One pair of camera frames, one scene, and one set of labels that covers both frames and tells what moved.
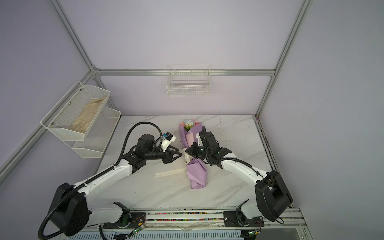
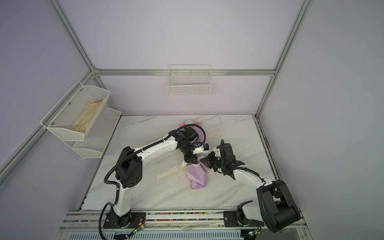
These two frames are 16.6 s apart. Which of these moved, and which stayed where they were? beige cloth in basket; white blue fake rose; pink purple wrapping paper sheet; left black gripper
Moved: left black gripper
Stayed: white blue fake rose; beige cloth in basket; pink purple wrapping paper sheet
